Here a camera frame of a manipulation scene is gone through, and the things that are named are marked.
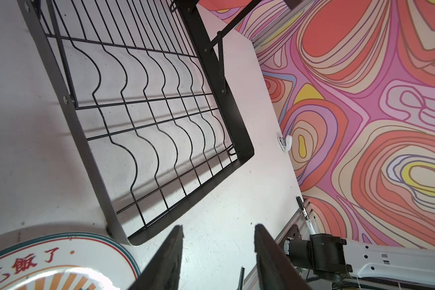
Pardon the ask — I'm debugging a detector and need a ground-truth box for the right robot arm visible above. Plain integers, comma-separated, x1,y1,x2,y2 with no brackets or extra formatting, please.
283,233,435,289

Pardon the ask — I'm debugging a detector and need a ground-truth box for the metal rod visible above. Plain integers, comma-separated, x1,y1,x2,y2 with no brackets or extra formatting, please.
237,267,245,290

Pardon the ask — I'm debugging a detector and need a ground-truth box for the small white table clip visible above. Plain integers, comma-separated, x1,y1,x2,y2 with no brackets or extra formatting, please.
278,135,292,152

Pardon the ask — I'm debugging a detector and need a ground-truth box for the orange sunburst plate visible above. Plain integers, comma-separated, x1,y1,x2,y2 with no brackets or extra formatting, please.
0,232,141,290

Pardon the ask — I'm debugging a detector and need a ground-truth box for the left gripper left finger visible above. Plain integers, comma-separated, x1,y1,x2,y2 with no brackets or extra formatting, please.
129,225,184,290

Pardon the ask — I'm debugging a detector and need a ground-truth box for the black marker pen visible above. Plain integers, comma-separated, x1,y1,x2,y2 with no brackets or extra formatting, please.
296,196,316,235

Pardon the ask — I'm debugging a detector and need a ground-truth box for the black wire dish rack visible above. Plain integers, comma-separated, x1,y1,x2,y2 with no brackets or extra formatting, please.
18,1,254,246

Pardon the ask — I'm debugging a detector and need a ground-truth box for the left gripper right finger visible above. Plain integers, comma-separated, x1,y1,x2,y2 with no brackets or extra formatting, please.
254,224,311,290

